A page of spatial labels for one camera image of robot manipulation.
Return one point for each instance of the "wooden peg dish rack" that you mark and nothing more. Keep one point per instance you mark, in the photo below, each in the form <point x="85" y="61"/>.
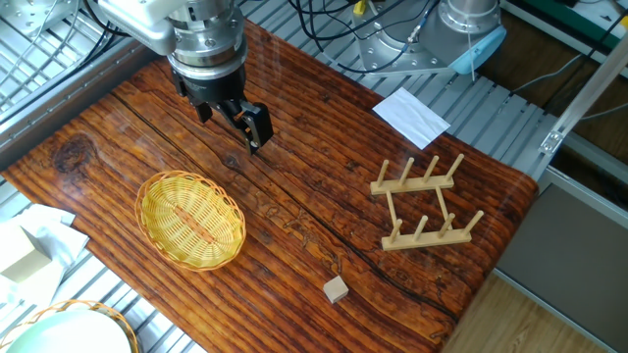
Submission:
<point x="422" y="239"/>

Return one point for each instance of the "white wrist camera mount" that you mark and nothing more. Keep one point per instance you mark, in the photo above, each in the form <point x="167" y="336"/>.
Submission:
<point x="132" y="19"/>

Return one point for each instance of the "aluminium frame bar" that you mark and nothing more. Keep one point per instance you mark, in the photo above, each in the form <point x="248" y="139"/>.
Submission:
<point x="584" y="93"/>

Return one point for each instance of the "pale green plate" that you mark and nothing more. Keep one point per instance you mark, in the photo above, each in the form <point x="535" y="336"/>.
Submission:
<point x="68" y="336"/>

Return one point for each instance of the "small wooden cube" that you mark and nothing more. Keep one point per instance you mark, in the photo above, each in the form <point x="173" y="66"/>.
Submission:
<point x="336" y="290"/>

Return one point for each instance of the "yellow wicker basket dish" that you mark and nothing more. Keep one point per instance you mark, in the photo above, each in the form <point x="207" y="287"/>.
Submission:
<point x="191" y="220"/>

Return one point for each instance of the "beige cardboard box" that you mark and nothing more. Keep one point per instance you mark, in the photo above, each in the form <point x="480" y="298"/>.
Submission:
<point x="19" y="255"/>

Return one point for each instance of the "yellow clip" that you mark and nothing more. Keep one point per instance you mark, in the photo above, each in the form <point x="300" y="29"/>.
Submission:
<point x="359" y="7"/>

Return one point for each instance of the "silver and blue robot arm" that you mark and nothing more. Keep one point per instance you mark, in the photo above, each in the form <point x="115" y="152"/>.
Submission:
<point x="466" y="29"/>

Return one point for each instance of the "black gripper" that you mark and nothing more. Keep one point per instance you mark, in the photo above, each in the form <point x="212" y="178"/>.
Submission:
<point x="211" y="90"/>

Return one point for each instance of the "white paper sheet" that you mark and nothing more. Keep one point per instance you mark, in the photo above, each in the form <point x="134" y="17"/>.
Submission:
<point x="409" y="117"/>

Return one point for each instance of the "perforated aluminium plate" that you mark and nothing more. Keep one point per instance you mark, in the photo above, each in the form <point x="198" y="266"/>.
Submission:
<point x="29" y="15"/>

